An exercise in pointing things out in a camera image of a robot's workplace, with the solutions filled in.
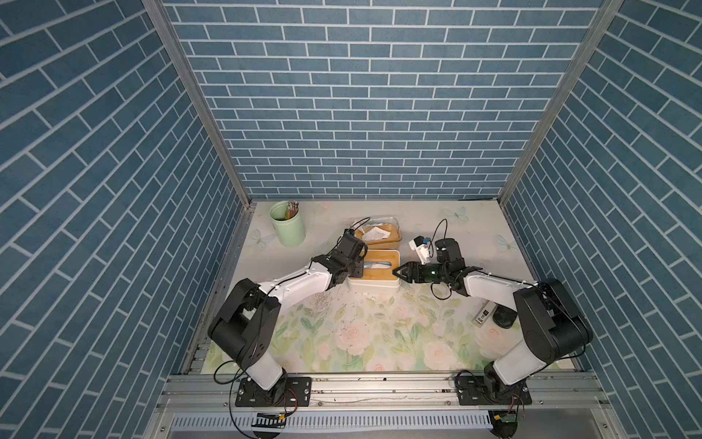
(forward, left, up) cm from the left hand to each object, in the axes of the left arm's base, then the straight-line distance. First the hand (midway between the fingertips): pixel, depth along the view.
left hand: (362, 264), depth 91 cm
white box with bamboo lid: (-5, -5, +1) cm, 7 cm away
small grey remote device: (-15, -39, -3) cm, 42 cm away
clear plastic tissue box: (+18, -10, +1) cm, 20 cm away
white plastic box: (-7, -4, -3) cm, 8 cm away
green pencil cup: (+12, +26, +2) cm, 29 cm away
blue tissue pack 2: (0, -5, 0) cm, 5 cm away
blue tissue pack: (+11, -5, +3) cm, 13 cm away
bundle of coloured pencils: (+17, +25, +9) cm, 31 cm away
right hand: (-3, -13, 0) cm, 14 cm away
